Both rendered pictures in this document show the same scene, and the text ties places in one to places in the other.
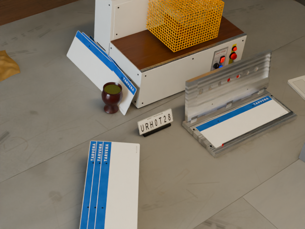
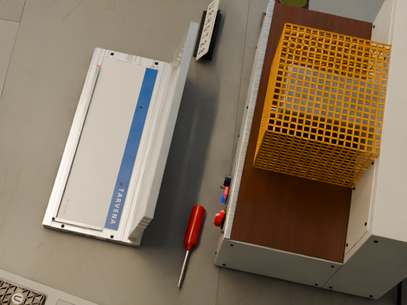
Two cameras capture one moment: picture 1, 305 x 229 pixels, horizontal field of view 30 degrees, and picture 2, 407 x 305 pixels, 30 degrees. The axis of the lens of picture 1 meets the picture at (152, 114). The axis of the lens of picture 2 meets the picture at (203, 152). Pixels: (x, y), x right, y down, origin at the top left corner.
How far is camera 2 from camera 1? 2.42 m
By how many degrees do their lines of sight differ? 66
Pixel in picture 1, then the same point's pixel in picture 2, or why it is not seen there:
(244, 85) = (150, 172)
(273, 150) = (33, 129)
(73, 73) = not seen: hidden behind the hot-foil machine
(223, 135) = (112, 88)
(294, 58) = not seen: outside the picture
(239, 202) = (16, 11)
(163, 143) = (174, 22)
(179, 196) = not seen: outside the picture
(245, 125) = (99, 132)
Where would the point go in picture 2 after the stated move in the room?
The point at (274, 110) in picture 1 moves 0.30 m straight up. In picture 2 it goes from (83, 203) to (72, 144)
